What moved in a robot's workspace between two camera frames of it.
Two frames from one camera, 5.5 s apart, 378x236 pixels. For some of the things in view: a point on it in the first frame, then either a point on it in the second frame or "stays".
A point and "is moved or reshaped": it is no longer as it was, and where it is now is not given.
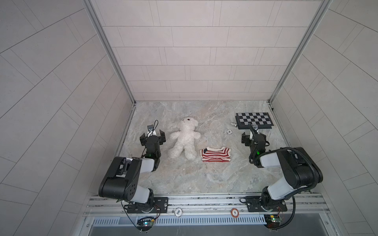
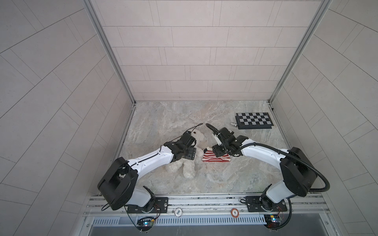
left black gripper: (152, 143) → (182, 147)
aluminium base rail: (209, 205) stays
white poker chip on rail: (178, 212) stays
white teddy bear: (186, 138) is moved or reshaped
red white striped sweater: (213, 155) stays
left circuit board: (145, 223) stays
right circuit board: (272, 221) stays
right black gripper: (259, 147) → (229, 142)
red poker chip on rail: (235, 212) stays
